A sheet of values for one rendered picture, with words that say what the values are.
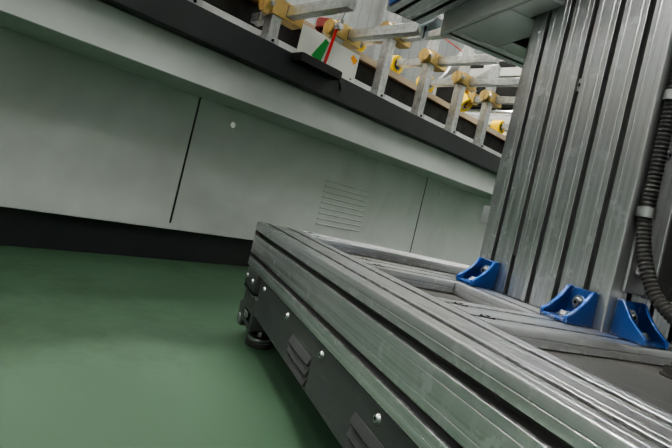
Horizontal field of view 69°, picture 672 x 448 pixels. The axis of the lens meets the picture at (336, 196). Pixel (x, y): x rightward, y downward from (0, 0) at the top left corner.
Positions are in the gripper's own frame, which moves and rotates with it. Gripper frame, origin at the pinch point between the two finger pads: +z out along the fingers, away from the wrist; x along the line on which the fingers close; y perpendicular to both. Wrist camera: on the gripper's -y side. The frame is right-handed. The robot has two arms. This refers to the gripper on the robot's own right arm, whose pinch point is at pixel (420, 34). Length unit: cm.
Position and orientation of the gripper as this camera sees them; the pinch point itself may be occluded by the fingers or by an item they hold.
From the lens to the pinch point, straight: 149.8
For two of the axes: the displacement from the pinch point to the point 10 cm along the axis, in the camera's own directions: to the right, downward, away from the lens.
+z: -2.3, 9.7, -0.1
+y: 6.9, 1.6, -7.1
